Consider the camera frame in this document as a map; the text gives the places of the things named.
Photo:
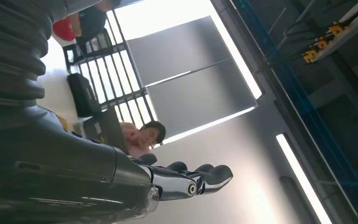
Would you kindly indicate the black window frame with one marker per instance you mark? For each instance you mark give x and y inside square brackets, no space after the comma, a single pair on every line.
[105,52]

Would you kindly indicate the grey window blind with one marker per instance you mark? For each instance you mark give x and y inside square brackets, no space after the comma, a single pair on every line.
[179,49]
[200,99]

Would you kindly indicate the white desk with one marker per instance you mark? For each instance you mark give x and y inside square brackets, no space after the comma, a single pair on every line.
[54,89]

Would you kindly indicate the grey rail with yellow clips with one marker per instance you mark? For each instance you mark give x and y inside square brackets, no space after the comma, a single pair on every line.
[352,28]

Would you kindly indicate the red rounded object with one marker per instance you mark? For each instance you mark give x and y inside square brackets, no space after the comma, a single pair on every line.
[64,29]

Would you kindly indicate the bright ceiling light strip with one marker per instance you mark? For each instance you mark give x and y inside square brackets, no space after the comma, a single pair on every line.
[302,179]

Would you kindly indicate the person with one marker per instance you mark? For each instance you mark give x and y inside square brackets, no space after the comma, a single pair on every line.
[91,21]
[148,134]

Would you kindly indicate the grey laptop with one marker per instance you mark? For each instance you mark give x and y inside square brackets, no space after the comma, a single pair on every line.
[108,130]

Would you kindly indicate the black case with yellow label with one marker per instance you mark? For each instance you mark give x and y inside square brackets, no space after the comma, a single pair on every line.
[83,95]

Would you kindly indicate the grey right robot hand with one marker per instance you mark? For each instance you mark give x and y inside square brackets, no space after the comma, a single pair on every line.
[58,173]

